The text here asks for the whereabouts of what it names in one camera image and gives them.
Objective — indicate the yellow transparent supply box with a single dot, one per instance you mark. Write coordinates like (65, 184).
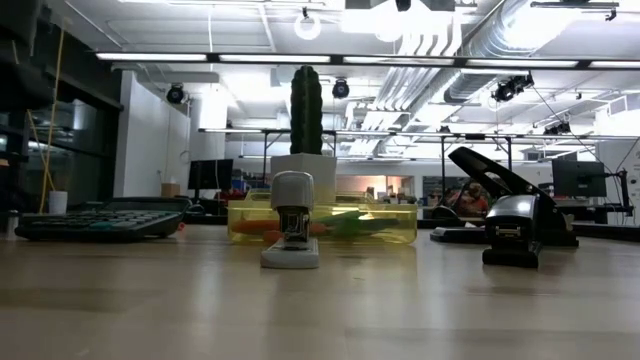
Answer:
(395, 239)

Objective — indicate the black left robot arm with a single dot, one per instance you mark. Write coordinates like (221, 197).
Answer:
(20, 85)

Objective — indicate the black monitor on arm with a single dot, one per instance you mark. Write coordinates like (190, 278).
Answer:
(579, 177)

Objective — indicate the small cardboard box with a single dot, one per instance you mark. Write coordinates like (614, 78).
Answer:
(170, 190)

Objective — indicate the white stapler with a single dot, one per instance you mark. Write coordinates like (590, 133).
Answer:
(292, 192)

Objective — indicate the black ceiling spotlight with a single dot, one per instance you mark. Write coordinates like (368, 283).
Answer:
(340, 89)
(175, 94)

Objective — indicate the black monitor on desk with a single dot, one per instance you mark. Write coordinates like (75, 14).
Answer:
(210, 174)

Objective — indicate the black bar with light strips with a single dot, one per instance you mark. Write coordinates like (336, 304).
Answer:
(336, 59)

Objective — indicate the person in background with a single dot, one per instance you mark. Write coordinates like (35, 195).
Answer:
(472, 202)

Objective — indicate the black hole punch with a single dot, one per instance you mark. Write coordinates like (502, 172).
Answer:
(480, 167)

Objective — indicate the black stapler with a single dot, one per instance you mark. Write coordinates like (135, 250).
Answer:
(510, 255)

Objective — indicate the black desk calculator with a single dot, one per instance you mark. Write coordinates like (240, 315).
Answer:
(100, 222)

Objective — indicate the white cup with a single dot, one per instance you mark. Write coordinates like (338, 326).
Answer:
(58, 202)

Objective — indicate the small silver cylinder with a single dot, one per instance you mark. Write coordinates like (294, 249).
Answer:
(12, 224)

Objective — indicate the black background station frame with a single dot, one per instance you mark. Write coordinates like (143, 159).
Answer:
(360, 132)

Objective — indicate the black ceiling camera cluster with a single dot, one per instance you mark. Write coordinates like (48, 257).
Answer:
(510, 89)

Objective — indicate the silver ventilation duct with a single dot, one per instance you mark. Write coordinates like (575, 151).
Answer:
(500, 40)

